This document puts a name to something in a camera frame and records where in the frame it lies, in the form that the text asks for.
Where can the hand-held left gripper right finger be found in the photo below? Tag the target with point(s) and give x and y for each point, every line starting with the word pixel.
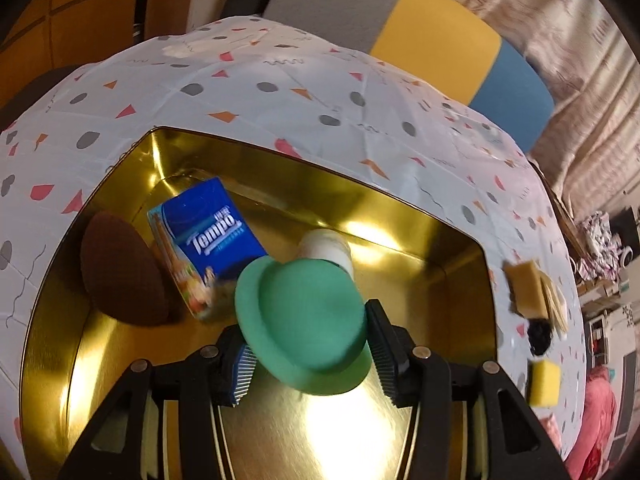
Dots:
pixel 387 360

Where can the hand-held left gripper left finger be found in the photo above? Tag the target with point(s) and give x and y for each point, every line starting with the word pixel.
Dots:
pixel 245 370

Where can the white bottle with green cap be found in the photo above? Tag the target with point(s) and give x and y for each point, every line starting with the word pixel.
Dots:
pixel 300 320

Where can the gold metal tin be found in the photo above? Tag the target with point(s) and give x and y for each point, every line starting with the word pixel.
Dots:
pixel 410 260

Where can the yellow sponge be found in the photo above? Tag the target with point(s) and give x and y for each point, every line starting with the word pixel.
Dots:
pixel 545 382

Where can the blue tissue packet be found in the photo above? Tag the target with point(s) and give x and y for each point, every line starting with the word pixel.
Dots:
pixel 210 230

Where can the black scrunchie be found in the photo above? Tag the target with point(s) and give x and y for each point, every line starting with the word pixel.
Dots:
pixel 540 337

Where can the brown sponge block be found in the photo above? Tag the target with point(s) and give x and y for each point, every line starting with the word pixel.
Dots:
pixel 525 285

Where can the brown oval sponge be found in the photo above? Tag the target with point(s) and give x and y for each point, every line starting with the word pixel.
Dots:
pixel 120 270

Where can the pink cloth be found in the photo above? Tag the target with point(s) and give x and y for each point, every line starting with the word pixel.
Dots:
pixel 595 410

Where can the floral printed cloth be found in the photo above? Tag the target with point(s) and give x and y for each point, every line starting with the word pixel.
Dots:
pixel 597 240

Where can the patterned white tablecloth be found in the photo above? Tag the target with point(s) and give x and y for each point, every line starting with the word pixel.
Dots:
pixel 300 110

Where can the grey yellow blue striped cushion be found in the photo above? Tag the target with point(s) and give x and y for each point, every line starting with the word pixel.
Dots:
pixel 435 35

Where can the beige curtain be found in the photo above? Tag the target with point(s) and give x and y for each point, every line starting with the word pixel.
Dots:
pixel 575 60

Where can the wooden wardrobe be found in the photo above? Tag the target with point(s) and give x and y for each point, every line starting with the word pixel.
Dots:
pixel 75 25

